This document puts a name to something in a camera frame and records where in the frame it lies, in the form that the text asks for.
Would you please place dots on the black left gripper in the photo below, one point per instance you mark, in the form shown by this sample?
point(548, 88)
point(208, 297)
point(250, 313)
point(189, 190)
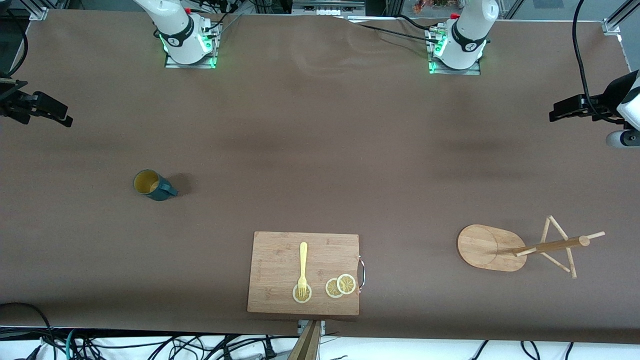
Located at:
point(596, 106)

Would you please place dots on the teal ribbed cup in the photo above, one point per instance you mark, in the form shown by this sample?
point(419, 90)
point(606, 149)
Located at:
point(156, 190)

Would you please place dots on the yellow plastic fork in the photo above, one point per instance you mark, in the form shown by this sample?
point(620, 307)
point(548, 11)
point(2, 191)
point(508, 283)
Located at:
point(303, 260)

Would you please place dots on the wooden cup rack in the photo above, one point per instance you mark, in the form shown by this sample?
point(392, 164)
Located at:
point(485, 247)

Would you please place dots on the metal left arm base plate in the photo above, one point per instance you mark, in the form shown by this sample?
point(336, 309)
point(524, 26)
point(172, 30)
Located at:
point(475, 71)

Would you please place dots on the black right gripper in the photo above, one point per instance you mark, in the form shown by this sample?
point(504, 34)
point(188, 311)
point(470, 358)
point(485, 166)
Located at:
point(11, 102)

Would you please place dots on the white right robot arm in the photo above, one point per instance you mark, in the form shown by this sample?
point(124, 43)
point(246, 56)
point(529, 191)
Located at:
point(175, 25)

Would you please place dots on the wooden camera post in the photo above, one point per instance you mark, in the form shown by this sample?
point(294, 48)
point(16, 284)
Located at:
point(306, 345)

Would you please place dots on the bamboo cutting board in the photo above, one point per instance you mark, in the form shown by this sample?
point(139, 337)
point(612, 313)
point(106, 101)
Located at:
point(275, 265)

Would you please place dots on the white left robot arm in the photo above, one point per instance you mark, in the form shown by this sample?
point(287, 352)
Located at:
point(467, 35)

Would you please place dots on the lemon slice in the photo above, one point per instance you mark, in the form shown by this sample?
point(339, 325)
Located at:
point(296, 297)
point(331, 290)
point(346, 283)

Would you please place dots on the metal post bracket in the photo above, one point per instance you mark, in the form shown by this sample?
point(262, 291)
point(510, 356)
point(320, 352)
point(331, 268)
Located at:
point(301, 326)

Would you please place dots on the grey power strip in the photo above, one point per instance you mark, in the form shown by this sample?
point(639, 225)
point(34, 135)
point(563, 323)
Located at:
point(327, 6)

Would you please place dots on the aluminium frame corner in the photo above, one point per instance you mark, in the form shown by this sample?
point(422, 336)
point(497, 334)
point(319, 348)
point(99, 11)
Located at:
point(39, 10)
point(615, 22)

